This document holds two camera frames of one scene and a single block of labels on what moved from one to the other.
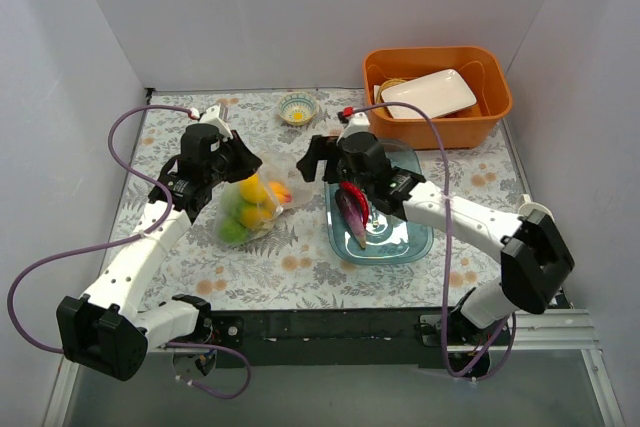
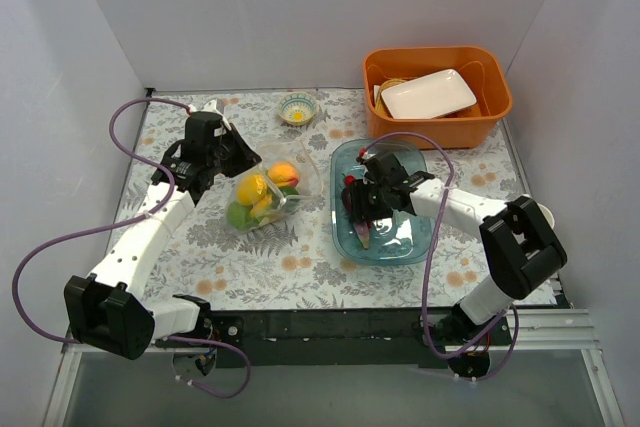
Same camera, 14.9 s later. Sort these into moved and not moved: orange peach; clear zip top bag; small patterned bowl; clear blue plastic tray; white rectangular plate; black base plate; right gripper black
Moved: orange peach; right gripper black; clear zip top bag
Not moved: black base plate; small patterned bowl; white rectangular plate; clear blue plastic tray
